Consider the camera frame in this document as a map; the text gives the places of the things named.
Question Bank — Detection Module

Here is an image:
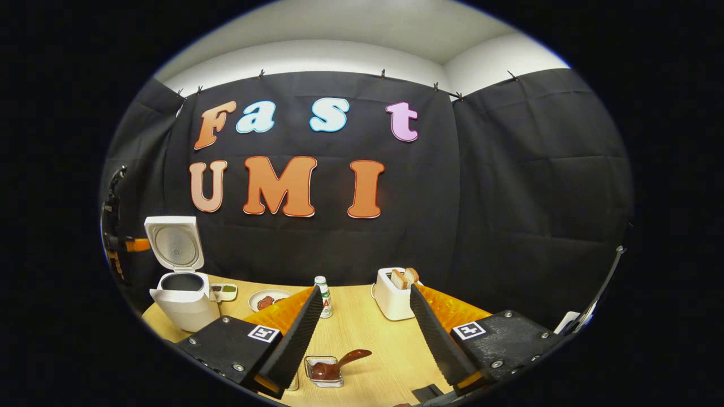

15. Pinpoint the white toaster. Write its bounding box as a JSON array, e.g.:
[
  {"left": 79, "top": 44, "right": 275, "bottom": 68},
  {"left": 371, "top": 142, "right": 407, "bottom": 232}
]
[{"left": 371, "top": 267, "right": 423, "bottom": 321}]

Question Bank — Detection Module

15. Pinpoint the brown wooden spoon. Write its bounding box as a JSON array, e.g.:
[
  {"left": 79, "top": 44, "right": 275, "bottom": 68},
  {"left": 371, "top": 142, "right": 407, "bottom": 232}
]
[{"left": 311, "top": 349, "right": 372, "bottom": 380}]

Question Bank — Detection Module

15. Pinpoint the white drink bottle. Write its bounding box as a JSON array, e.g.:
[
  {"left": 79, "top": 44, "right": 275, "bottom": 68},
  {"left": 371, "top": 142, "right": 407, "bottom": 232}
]
[{"left": 314, "top": 276, "right": 333, "bottom": 319}]

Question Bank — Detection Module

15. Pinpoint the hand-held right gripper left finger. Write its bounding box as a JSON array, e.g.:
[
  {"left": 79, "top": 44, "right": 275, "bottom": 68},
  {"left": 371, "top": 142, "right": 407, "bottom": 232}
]
[{"left": 175, "top": 285, "right": 324, "bottom": 399}]

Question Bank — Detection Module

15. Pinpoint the white round plate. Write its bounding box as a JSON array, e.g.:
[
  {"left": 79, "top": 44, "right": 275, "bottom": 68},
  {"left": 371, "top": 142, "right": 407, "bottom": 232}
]
[{"left": 249, "top": 289, "right": 294, "bottom": 313}]

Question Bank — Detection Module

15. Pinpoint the white rice cooker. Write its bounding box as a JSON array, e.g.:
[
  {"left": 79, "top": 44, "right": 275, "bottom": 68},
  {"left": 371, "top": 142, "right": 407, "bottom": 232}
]
[{"left": 144, "top": 216, "right": 221, "bottom": 333}]

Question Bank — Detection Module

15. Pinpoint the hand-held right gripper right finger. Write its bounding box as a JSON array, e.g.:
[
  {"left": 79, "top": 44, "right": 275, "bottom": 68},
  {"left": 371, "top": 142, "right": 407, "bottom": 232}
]
[{"left": 410, "top": 283, "right": 566, "bottom": 396}]

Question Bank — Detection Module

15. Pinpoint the metal wire chopstick holder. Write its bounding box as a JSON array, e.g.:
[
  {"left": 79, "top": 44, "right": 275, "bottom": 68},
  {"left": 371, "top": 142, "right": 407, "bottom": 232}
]
[{"left": 304, "top": 355, "right": 344, "bottom": 388}]

